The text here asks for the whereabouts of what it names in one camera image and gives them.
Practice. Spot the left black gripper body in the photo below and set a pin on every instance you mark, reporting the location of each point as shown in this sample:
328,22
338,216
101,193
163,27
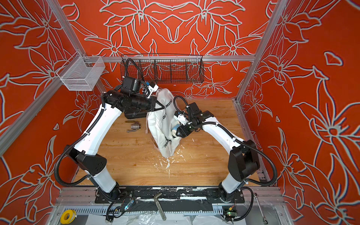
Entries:
153,100

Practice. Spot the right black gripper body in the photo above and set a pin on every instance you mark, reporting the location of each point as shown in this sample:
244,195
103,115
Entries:
181,131

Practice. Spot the white backpack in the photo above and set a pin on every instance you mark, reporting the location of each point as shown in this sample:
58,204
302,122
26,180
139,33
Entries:
160,124

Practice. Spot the blue mug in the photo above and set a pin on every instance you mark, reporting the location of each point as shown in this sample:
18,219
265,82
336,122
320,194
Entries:
174,131

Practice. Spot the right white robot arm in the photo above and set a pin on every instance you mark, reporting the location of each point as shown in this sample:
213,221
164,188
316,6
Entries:
243,155

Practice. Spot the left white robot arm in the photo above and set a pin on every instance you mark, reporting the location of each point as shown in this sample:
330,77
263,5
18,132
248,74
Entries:
134,97

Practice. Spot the silver wrench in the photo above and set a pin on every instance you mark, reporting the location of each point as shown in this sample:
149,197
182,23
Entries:
264,219

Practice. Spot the yellow tape roll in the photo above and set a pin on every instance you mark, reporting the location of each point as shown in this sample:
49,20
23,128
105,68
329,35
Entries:
68,217

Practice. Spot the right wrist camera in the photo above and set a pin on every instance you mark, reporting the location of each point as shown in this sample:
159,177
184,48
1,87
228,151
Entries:
181,117

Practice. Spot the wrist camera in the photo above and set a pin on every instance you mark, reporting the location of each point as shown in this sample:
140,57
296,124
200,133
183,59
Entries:
149,89
181,117

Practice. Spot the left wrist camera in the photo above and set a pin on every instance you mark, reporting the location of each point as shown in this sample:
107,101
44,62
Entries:
149,89

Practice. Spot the black wire wall basket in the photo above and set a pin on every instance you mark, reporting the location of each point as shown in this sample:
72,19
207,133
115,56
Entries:
164,68

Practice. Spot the white wire wall basket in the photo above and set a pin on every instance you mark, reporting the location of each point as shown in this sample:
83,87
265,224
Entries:
79,73

